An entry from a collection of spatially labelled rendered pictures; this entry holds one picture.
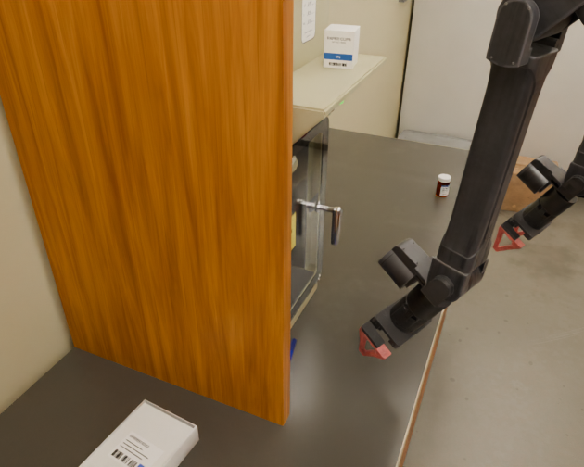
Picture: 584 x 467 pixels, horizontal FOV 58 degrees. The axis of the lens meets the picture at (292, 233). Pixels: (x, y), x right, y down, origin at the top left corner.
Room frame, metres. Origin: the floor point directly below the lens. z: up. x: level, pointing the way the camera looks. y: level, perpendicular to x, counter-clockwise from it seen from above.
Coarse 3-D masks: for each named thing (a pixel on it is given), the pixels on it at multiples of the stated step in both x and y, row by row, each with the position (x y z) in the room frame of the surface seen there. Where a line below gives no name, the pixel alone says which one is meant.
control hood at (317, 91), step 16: (320, 64) 0.91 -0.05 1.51; (368, 64) 0.91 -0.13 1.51; (304, 80) 0.82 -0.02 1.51; (320, 80) 0.82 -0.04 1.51; (336, 80) 0.82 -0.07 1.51; (352, 80) 0.82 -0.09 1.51; (304, 96) 0.73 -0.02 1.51; (320, 96) 0.73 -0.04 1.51; (336, 96) 0.73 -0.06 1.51; (304, 112) 0.69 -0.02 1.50; (320, 112) 0.68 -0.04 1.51; (304, 128) 0.69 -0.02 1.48
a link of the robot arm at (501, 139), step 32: (512, 0) 0.59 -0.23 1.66; (512, 32) 0.59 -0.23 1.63; (512, 64) 0.58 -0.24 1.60; (544, 64) 0.61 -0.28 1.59; (512, 96) 0.61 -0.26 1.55; (480, 128) 0.63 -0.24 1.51; (512, 128) 0.60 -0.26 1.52; (480, 160) 0.62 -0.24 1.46; (512, 160) 0.61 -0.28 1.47; (480, 192) 0.61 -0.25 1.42; (480, 224) 0.61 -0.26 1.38; (448, 256) 0.63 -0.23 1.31; (480, 256) 0.62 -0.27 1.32
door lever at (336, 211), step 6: (318, 204) 0.96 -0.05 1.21; (318, 210) 0.96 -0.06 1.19; (324, 210) 0.95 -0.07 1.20; (330, 210) 0.95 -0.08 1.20; (336, 210) 0.94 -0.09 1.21; (342, 210) 0.95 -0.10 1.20; (336, 216) 0.94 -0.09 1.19; (336, 222) 0.94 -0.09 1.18; (336, 228) 0.94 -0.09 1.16; (336, 234) 0.94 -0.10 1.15; (336, 240) 0.94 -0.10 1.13
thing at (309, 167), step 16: (320, 128) 0.96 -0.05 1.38; (304, 144) 0.89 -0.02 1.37; (320, 144) 0.96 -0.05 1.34; (304, 160) 0.89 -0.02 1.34; (320, 160) 0.96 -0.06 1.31; (304, 176) 0.89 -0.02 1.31; (320, 176) 0.97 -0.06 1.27; (304, 192) 0.89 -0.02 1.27; (320, 192) 0.97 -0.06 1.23; (304, 208) 0.89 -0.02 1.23; (304, 224) 0.90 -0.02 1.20; (320, 224) 0.98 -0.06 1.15; (304, 240) 0.90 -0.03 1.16; (320, 240) 0.98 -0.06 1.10; (304, 256) 0.90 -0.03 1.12; (320, 256) 0.99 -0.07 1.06; (304, 272) 0.90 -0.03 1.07; (320, 272) 0.99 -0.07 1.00; (304, 288) 0.90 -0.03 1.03
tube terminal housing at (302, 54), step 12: (300, 0) 0.89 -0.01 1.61; (324, 0) 0.99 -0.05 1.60; (300, 12) 0.89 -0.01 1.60; (324, 12) 0.99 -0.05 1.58; (300, 24) 0.89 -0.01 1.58; (324, 24) 1.00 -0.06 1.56; (300, 36) 0.89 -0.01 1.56; (300, 48) 0.89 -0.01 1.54; (312, 48) 0.95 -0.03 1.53; (300, 60) 0.90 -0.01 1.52; (312, 288) 0.99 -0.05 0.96; (300, 312) 0.92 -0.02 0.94
